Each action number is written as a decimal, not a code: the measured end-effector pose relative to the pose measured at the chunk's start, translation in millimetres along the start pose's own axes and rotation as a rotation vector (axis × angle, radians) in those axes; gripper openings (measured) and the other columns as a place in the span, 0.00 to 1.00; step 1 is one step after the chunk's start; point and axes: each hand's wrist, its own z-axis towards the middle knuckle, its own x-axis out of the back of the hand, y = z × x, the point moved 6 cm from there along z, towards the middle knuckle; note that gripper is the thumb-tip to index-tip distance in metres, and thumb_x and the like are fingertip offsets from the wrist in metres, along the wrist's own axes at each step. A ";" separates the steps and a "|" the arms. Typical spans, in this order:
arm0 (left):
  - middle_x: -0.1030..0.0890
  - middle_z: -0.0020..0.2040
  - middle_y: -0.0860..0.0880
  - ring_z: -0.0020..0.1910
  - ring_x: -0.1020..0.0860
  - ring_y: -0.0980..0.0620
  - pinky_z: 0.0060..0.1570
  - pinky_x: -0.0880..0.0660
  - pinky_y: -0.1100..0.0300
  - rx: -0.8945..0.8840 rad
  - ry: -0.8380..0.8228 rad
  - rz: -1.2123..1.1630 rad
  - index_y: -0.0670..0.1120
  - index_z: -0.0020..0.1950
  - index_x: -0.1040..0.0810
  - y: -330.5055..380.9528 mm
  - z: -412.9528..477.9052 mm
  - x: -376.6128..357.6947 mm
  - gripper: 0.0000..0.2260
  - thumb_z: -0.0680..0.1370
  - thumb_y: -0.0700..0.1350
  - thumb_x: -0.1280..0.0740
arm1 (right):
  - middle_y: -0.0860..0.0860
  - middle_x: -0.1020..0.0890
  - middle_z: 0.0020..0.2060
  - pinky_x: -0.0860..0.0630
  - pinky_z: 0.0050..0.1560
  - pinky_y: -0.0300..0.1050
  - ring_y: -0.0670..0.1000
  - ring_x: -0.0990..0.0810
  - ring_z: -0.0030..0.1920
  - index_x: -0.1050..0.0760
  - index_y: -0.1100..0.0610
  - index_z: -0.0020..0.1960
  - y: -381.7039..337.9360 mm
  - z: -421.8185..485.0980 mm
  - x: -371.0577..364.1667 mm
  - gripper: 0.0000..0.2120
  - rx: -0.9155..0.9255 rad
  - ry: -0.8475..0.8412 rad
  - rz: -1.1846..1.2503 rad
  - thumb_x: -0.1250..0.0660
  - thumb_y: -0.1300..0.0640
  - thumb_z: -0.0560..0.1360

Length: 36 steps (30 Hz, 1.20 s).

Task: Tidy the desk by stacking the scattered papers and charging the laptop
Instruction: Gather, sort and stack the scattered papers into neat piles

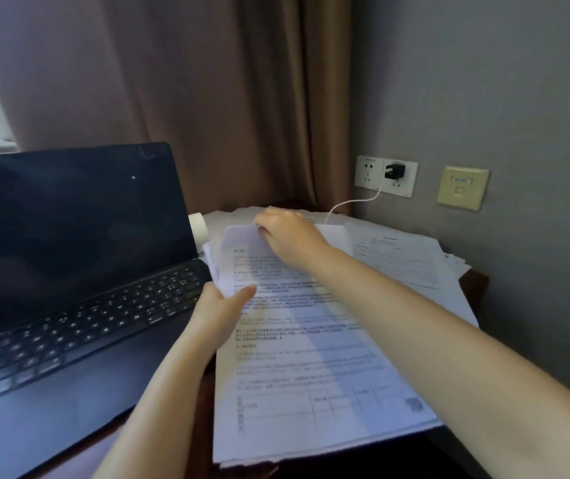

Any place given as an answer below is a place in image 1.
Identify person's left hand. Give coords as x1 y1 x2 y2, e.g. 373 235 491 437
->
183 281 259 356

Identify person's right hand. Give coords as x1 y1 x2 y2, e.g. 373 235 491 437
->
253 206 339 271

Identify curled white paper sheet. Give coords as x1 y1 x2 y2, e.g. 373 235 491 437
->
202 223 288 301

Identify person's left forearm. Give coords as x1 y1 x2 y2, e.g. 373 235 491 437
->
91 336 217 479

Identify person's right forearm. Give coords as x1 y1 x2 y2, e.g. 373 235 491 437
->
314 247 570 479

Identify white roll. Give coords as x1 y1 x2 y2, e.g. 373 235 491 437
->
187 212 211 254

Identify stack of printed documents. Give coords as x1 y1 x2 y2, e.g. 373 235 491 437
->
212 223 441 468

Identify loose pile of white papers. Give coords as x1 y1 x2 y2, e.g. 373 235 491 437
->
204 206 480 329

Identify brown curtain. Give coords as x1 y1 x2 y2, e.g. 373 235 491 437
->
0 0 354 217

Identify dark laptop computer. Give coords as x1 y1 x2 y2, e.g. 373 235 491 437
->
0 142 214 479

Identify white charging cable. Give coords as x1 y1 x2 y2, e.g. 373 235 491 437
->
326 177 395 226

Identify white wall power socket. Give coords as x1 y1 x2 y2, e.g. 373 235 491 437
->
354 155 419 199

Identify beige network wall plate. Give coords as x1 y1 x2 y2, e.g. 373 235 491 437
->
437 166 490 212

